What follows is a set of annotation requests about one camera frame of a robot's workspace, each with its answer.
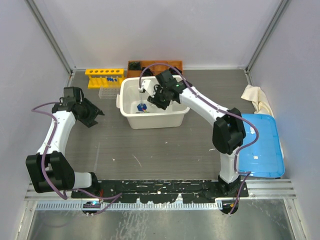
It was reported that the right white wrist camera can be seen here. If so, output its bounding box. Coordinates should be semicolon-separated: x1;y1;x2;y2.
138;79;155;98

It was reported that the wooden compartment tray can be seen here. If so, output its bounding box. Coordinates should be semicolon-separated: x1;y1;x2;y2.
126;60;183;78

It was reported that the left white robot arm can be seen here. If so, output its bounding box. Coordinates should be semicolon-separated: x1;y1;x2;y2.
25;86;104;199

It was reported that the white plastic tub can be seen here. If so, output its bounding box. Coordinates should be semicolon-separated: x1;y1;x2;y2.
116;77;190;130

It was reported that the cream cloth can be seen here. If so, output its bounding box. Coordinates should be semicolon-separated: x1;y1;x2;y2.
241;84;274;117

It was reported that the yellow test tube rack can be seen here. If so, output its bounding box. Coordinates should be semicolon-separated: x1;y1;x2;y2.
84;68;125;89

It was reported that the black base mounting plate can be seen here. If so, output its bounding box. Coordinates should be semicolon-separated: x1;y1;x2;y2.
87;180;241;204

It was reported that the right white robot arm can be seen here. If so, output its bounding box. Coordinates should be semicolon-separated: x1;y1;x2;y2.
139;70;246;197

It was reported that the clear plastic pipette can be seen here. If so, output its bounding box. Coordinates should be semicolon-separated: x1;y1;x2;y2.
94;142;100;168

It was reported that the rolled tie top left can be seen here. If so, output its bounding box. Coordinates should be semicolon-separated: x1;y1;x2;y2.
128;61;142;71

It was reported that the blue plastic lid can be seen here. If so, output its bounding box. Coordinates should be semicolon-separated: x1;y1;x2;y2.
237;114;285;178

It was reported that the clear well plate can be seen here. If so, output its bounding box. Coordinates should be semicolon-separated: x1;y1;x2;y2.
98;87;120;99

